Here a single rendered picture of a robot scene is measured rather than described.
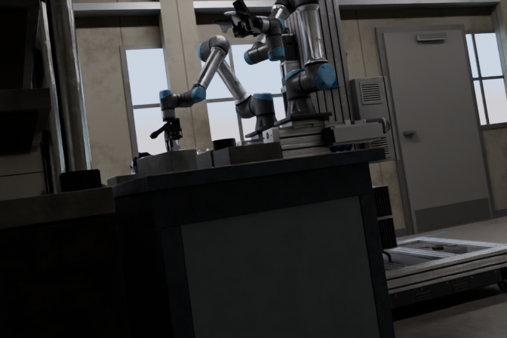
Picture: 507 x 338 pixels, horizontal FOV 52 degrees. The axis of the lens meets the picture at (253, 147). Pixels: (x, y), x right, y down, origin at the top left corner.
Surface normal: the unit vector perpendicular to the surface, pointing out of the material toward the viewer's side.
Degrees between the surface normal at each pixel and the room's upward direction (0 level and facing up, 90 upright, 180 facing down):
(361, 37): 90
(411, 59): 90
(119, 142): 90
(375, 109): 90
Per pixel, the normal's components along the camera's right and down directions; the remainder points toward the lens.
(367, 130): 0.32, -0.11
